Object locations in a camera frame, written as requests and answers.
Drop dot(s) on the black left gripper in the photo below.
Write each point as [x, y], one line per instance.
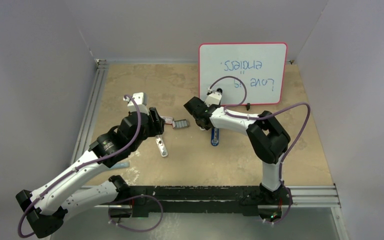
[155, 122]

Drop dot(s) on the blue lighter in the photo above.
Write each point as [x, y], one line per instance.
[215, 137]

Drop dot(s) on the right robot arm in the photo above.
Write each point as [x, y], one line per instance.
[267, 137]

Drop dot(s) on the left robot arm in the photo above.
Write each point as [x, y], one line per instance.
[48, 207]

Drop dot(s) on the light blue marker pen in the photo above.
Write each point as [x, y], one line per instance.
[121, 165]

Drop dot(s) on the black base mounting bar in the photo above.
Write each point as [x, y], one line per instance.
[143, 205]

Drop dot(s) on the pink framed whiteboard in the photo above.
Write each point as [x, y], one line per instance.
[247, 73]

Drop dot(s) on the left aluminium rail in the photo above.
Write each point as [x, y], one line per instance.
[87, 126]

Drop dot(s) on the aluminium rail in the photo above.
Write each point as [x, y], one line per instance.
[87, 126]
[300, 196]

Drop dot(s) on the front aluminium rail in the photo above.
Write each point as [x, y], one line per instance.
[300, 196]

